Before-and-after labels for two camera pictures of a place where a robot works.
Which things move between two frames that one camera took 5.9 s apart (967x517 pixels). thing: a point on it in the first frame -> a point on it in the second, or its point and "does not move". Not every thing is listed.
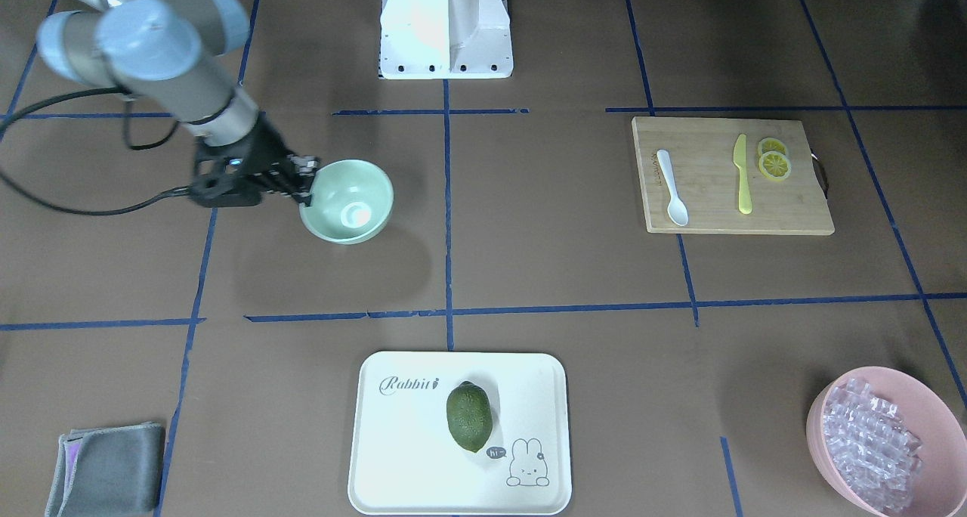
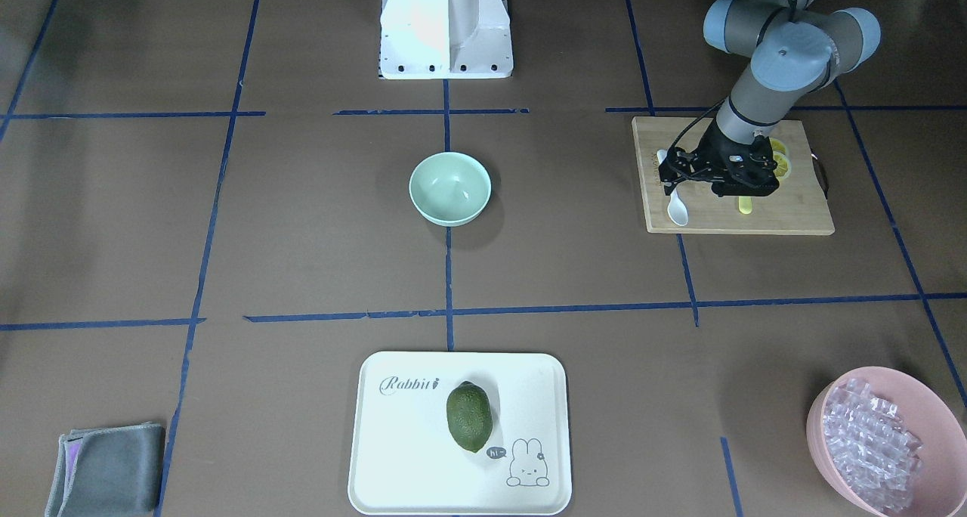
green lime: (470, 416) does not move
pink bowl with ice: (889, 441) does not move
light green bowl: (351, 200) -> (449, 189)
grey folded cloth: (111, 472) does not move
